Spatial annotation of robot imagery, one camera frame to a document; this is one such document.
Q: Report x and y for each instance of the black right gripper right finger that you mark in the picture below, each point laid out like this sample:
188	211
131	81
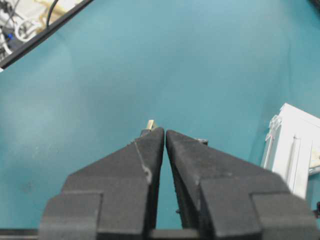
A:
233	199

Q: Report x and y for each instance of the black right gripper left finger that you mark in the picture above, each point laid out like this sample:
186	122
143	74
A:
114	198

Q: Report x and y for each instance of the black USB cable gold plug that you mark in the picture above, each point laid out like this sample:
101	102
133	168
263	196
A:
151	125

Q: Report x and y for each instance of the white aluminium rail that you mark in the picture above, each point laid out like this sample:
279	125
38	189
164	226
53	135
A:
292	147

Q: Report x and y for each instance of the white cable bundle background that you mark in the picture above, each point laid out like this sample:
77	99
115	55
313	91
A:
20	21

